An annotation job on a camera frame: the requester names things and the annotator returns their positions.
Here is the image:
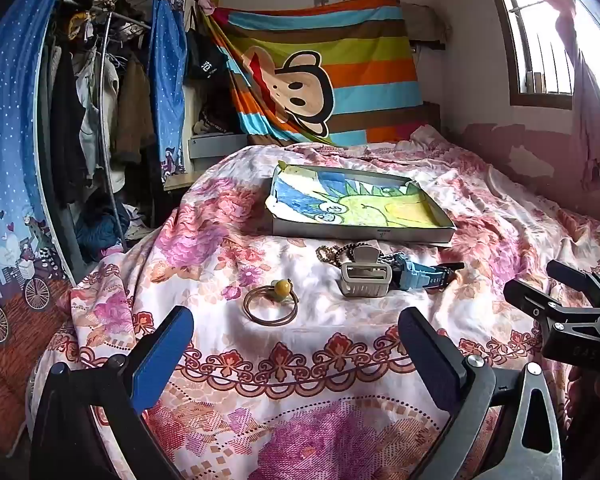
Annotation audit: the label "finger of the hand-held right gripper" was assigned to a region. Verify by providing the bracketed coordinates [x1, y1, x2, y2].
[546, 260, 600, 311]
[503, 279, 600, 332]

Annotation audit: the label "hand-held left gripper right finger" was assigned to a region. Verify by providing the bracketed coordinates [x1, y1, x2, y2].
[397, 307, 564, 480]

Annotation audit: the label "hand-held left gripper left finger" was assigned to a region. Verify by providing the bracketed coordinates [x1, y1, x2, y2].
[30, 305, 196, 480]

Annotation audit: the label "blue wrist watch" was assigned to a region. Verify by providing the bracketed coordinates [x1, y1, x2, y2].
[384, 254, 466, 291]

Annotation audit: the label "grey hair claw clip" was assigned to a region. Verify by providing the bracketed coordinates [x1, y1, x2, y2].
[336, 246, 394, 298]

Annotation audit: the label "black bead bracelet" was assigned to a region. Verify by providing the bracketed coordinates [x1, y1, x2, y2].
[330, 241, 381, 263]

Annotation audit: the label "brown hair tie yellow bead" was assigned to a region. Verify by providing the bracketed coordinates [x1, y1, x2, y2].
[243, 278, 298, 325]

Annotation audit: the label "grey tray with dinosaur drawing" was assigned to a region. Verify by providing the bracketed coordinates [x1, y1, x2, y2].
[265, 161, 457, 247]

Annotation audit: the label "pink floral quilt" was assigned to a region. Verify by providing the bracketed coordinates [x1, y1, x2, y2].
[27, 125, 600, 480]

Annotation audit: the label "pile of clothes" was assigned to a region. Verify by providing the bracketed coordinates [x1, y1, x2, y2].
[72, 190, 153, 263]

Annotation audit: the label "pink window curtain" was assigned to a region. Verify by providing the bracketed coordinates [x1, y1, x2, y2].
[500, 0, 600, 192]

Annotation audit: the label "brown wooden headboard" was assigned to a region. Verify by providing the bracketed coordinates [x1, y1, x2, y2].
[367, 101, 441, 145]

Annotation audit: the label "grey bedside cabinet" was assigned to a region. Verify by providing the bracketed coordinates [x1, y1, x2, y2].
[187, 132, 252, 162]

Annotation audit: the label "metal clothes rack pole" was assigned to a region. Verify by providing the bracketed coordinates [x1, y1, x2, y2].
[97, 0, 153, 253]

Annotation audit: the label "barred window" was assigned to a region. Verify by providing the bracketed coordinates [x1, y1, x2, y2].
[500, 0, 600, 109]

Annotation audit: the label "hanging clothes in wardrobe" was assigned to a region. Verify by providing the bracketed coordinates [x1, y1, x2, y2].
[42, 5, 157, 206]

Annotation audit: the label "black bag with white print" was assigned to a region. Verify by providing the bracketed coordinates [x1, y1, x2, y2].
[186, 27, 229, 81]

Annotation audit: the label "striped monkey print sheet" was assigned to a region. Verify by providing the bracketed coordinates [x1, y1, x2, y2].
[207, 0, 425, 147]

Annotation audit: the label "wall shelf with brown cloth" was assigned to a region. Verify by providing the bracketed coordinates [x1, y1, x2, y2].
[404, 4, 452, 52]

